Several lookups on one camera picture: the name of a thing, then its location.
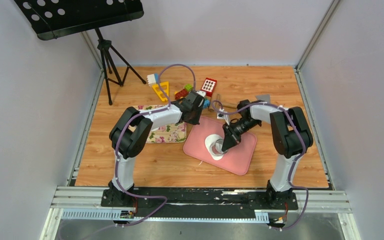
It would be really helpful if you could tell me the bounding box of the white dough ball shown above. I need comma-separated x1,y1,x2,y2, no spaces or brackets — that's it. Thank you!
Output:
204,134,227,161

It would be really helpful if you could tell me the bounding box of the yellow triangular toy frame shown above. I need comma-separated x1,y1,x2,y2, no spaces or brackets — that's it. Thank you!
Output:
151,81,170,103

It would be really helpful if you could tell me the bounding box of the round metal cutter ring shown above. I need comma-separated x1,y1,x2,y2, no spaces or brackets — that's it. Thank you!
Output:
210,139,229,157

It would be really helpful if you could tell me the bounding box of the red toy brick car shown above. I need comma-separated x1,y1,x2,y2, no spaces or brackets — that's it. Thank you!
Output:
174,84,194,100

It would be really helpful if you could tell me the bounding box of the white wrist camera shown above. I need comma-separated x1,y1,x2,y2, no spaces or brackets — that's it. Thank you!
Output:
196,90,207,99
216,107,231,125

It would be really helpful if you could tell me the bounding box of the black tripod stand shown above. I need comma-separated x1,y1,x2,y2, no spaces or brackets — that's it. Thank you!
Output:
94,28,147,106

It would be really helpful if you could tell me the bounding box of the metal dough scraper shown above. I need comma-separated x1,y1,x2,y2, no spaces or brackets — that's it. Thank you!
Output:
255,94,271,103

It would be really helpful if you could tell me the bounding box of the wooden dough roller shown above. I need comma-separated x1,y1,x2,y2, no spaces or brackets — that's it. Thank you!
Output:
207,93,239,112

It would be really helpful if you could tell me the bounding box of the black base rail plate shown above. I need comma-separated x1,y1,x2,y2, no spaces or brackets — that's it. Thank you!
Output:
100,187,299,219

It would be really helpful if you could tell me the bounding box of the black perforated stand shelf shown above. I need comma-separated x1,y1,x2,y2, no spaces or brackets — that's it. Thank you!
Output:
14,0,144,41

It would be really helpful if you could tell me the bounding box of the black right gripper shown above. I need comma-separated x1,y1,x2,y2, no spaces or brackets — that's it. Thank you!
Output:
222,118,260,152

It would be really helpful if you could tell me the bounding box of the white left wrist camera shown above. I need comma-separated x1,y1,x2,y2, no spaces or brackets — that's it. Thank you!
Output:
196,90,207,99

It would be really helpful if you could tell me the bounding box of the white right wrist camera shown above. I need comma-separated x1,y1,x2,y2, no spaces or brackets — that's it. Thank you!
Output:
216,107,231,125

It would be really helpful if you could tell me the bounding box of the red window toy brick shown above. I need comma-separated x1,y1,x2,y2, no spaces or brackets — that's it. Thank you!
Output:
200,77,217,97

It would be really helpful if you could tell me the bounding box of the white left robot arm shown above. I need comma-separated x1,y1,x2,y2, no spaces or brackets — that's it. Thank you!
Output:
107,90,206,207

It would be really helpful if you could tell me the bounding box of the blue green white brick stack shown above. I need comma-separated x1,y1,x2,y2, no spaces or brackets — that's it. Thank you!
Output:
202,99,211,109

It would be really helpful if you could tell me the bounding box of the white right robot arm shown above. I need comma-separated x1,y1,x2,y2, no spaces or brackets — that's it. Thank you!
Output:
216,100,314,209

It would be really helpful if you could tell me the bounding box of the floral rectangular tray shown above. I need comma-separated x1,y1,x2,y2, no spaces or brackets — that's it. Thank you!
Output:
146,122,187,144

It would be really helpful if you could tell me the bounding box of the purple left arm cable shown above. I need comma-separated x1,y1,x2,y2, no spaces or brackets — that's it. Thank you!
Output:
114,63,197,229

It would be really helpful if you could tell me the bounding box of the white slotted cable duct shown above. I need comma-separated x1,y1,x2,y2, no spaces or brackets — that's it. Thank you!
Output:
61,209,270,223

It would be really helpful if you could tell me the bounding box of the white and blue toy block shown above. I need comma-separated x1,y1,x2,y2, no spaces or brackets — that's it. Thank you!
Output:
146,73,160,87

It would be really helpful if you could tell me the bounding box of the pink rectangular tray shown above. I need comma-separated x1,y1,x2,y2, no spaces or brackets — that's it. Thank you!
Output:
183,116,257,176

